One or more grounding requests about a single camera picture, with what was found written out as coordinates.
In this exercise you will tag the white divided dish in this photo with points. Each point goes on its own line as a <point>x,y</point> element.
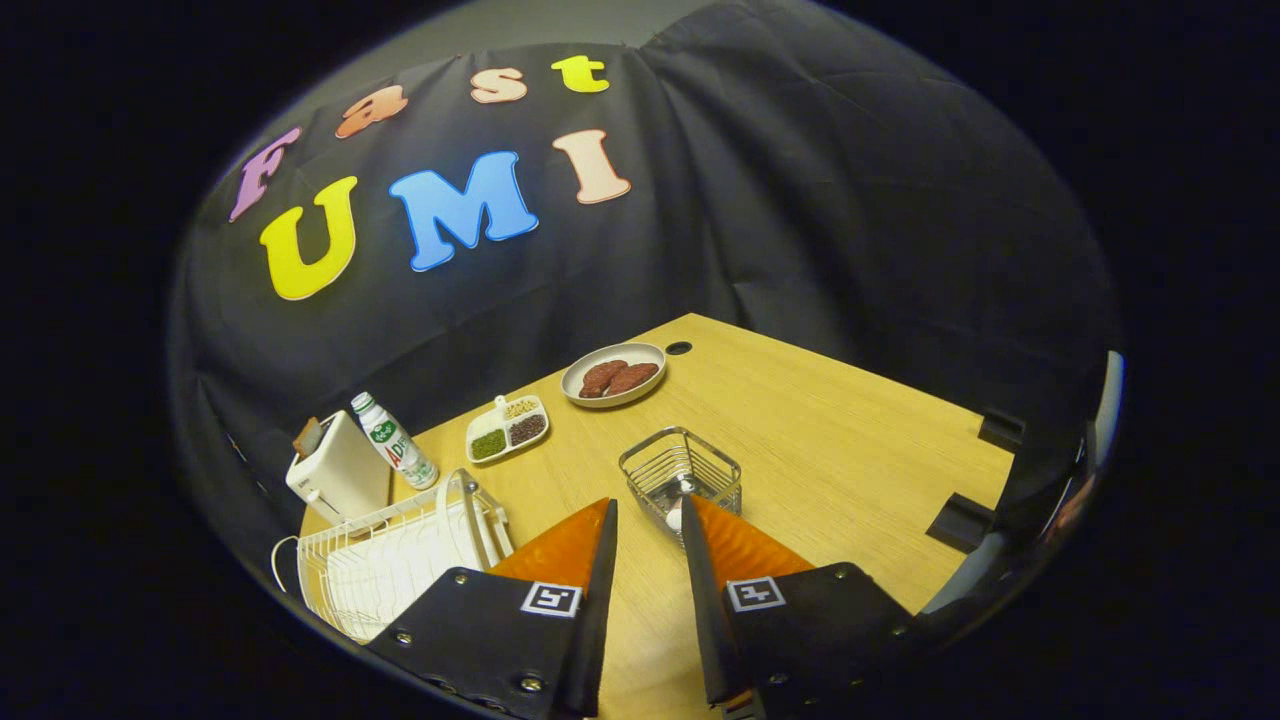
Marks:
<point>500,423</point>

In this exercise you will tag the dark red beans pile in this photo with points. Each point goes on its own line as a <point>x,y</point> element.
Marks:
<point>527,429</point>

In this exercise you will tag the grey round plate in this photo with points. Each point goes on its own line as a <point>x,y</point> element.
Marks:
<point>640,352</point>

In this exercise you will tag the yellow beans pile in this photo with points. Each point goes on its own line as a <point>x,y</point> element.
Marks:
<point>520,408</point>

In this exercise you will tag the white drink bottle green label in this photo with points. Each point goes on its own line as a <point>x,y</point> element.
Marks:
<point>395,443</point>

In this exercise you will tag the green beans pile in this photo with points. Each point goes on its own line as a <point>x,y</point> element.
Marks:
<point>488,444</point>

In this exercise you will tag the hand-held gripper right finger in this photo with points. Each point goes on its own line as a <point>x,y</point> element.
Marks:
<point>705,600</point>

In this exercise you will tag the white toaster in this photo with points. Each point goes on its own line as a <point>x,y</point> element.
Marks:
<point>345,475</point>

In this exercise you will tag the black table bracket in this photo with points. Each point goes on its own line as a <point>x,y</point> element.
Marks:
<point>960,522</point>
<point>1002,430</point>

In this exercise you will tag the red meat piece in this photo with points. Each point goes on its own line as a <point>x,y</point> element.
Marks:
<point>635,377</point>
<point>602,379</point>

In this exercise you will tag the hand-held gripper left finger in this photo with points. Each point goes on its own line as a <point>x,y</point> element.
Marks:
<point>600,600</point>

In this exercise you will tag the brown toast slice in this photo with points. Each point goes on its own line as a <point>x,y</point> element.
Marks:
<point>307,437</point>

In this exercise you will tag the black backdrop cloth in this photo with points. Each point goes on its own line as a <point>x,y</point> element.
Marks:
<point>800,220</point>

